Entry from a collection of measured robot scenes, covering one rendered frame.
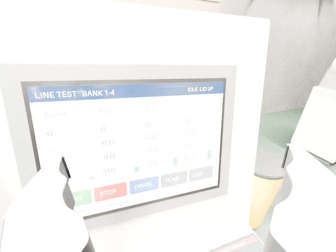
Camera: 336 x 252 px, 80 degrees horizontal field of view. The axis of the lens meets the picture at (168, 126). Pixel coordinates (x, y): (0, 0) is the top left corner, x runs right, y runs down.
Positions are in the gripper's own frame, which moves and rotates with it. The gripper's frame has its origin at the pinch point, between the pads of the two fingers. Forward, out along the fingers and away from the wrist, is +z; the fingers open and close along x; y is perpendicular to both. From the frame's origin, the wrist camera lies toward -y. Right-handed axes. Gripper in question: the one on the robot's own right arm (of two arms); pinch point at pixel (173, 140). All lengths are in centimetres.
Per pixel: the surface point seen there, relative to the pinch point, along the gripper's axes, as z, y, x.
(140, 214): 21.8, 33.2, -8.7
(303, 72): 404, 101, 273
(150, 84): 29.6, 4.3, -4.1
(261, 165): 112, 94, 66
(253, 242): 25, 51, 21
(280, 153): 223, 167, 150
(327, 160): 203, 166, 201
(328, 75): 242, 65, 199
